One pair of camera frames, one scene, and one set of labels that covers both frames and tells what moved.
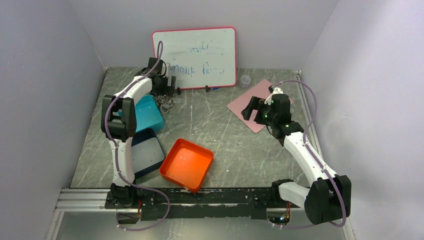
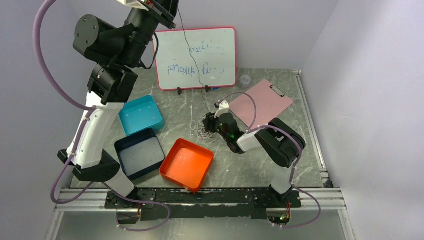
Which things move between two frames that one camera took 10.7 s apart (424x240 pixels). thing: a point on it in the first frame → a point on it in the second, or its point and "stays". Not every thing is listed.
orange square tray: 188,165 stays
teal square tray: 148,114 stays
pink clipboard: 261,91 stays
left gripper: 168,90 → 164,11
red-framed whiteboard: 200,58 stays
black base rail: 208,204 stays
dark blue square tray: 146,150 stays
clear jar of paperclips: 245,81 stays
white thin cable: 166,102 → 200,128
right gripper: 257,103 → 209,121
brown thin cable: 166,103 → 206,135
